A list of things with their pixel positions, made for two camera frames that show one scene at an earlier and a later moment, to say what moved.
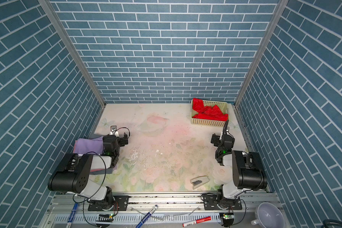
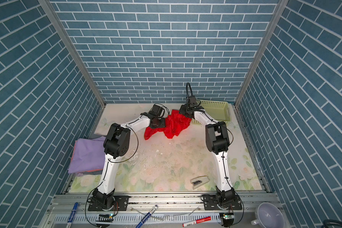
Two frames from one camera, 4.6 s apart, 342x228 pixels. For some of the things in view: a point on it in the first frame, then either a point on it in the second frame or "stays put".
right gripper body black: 218,142 → 185,110
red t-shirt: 213,113 → 175,123
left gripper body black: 121,142 → 159,123
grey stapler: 198,181 stays put
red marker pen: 197,221 stays put
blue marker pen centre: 142,222 stays put
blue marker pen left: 69,223 stays put
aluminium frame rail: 153,211 stays put
